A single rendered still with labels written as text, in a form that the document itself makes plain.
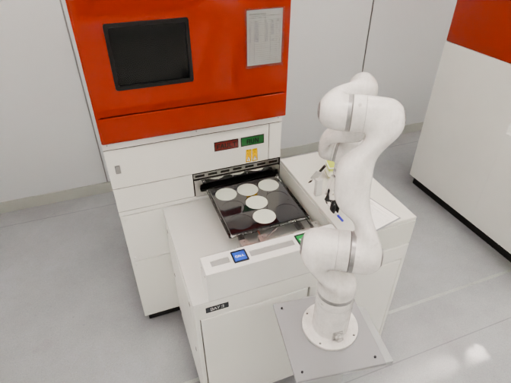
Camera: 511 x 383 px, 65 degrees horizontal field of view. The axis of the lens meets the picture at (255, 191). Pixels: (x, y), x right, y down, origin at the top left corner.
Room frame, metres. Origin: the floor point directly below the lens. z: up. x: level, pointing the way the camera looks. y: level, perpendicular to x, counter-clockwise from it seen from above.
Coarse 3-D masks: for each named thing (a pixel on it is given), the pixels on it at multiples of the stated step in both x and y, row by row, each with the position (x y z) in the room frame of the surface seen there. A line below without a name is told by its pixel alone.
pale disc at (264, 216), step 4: (256, 212) 1.39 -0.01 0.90; (260, 212) 1.39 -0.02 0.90; (264, 212) 1.39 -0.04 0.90; (268, 212) 1.39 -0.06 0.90; (272, 212) 1.39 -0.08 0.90; (256, 216) 1.36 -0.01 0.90; (260, 216) 1.36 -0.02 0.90; (264, 216) 1.36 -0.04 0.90; (268, 216) 1.36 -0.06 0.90; (272, 216) 1.36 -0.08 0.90; (256, 220) 1.33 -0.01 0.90; (260, 220) 1.33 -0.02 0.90; (264, 220) 1.33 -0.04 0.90; (268, 220) 1.33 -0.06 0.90; (272, 220) 1.33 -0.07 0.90
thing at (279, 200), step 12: (252, 180) 1.64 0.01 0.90; (276, 180) 1.64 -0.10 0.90; (264, 192) 1.54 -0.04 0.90; (276, 192) 1.54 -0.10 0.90; (228, 204) 1.45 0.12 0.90; (240, 204) 1.45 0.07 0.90; (276, 204) 1.45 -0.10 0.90; (288, 204) 1.45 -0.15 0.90; (228, 216) 1.36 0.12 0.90; (240, 216) 1.36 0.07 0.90; (252, 216) 1.36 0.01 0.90; (276, 216) 1.36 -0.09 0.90; (288, 216) 1.36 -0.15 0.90; (300, 216) 1.36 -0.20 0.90; (228, 228) 1.28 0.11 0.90; (240, 228) 1.28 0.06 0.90; (252, 228) 1.28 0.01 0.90
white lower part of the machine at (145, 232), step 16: (160, 208) 1.52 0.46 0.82; (128, 224) 1.46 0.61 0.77; (144, 224) 1.49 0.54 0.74; (160, 224) 1.52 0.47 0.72; (128, 240) 1.46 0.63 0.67; (144, 240) 1.49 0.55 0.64; (160, 240) 1.51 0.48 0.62; (144, 256) 1.48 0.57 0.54; (160, 256) 1.51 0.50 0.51; (144, 272) 1.47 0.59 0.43; (160, 272) 1.50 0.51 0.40; (144, 288) 1.47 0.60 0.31; (160, 288) 1.50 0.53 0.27; (144, 304) 1.46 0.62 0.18; (160, 304) 1.49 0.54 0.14; (176, 304) 1.52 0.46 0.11
